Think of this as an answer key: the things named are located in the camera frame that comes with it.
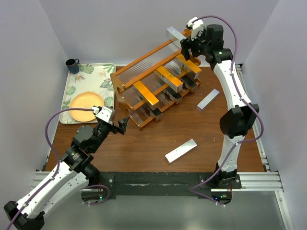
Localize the floral serving tray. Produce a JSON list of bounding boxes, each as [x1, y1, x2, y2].
[[61, 63, 116, 110]]

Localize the wooden three-tier shelf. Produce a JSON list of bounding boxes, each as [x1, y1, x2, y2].
[[111, 40, 201, 129]]

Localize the dark blue mug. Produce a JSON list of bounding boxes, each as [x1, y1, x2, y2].
[[65, 58, 80, 74]]

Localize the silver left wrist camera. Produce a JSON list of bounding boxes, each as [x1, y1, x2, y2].
[[92, 106, 115, 124]]

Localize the orange toothpaste box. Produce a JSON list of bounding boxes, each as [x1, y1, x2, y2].
[[133, 81, 159, 109], [155, 66, 183, 92], [175, 54, 201, 79]]

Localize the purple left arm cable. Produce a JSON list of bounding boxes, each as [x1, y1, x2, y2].
[[4, 107, 111, 230]]

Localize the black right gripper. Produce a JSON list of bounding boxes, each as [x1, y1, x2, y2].
[[181, 27, 211, 61]]

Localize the silver R&O charcoal toothpaste box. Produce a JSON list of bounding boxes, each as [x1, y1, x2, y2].
[[164, 87, 182, 104]]

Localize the orange toothpaste box front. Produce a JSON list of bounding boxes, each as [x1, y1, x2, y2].
[[175, 54, 201, 79]]

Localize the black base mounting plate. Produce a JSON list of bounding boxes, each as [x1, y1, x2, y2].
[[99, 172, 242, 204]]

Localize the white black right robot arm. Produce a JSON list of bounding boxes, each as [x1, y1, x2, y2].
[[180, 21, 259, 188]]

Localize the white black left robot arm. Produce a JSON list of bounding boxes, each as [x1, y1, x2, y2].
[[4, 117, 129, 230]]

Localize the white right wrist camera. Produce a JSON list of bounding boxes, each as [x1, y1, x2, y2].
[[186, 17, 204, 41]]

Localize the aluminium table edge rail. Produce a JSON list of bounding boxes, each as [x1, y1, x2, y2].
[[234, 63, 271, 172]]

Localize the orange plate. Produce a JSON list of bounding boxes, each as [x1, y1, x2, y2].
[[69, 92, 104, 122]]

